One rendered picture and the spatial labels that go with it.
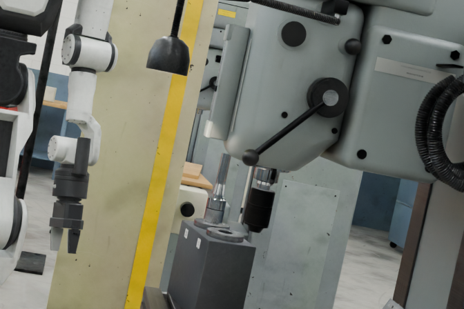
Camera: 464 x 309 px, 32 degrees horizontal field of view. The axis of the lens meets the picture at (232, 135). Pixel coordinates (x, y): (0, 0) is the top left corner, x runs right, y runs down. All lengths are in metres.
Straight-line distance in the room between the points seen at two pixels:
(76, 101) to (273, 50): 0.84
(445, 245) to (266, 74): 0.50
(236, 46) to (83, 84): 0.75
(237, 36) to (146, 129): 1.77
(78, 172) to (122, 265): 1.26
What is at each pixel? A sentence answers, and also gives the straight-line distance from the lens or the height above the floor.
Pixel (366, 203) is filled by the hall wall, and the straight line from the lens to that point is 11.28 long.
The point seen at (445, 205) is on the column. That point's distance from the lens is 1.68.
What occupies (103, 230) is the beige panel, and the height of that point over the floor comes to 0.79.
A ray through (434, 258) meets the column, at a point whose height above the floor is 1.19.
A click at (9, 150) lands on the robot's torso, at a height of 1.18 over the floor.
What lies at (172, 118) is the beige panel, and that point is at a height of 1.28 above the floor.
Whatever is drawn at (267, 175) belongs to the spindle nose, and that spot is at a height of 1.29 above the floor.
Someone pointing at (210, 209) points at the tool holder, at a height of 1.14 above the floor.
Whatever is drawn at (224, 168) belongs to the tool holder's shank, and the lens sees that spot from 2.00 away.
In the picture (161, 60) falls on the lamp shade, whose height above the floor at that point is 1.46.
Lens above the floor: 1.43
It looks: 3 degrees down
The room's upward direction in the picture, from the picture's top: 12 degrees clockwise
